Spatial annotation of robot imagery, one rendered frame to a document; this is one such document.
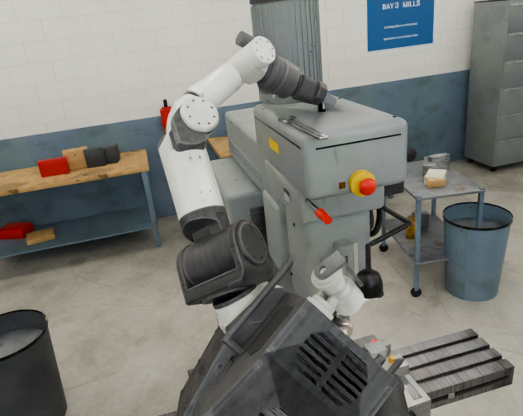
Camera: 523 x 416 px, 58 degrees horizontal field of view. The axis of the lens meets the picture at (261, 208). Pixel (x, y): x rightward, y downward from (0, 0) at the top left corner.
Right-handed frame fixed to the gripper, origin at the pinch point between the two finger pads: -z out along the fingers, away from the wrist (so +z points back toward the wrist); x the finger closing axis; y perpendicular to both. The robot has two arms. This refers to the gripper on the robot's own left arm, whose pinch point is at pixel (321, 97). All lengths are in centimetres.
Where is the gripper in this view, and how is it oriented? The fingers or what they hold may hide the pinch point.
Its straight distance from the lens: 126.5
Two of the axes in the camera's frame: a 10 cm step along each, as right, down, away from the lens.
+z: -8.1, -2.3, -5.4
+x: 4.8, 2.9, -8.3
